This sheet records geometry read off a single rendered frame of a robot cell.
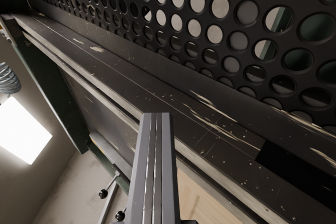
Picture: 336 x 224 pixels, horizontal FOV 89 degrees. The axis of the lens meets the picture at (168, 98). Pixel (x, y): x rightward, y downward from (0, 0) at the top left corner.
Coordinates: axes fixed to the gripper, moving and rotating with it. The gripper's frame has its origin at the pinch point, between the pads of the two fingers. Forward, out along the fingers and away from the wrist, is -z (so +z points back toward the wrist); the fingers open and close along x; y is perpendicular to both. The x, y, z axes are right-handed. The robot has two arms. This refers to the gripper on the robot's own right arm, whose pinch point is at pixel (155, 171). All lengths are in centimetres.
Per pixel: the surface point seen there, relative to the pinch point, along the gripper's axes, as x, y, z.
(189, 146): -3.3, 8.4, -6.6
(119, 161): 19, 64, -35
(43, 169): 249, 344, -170
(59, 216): 216, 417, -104
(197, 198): -7.9, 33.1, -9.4
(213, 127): -6.4, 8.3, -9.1
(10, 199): 264, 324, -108
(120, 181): 23, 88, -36
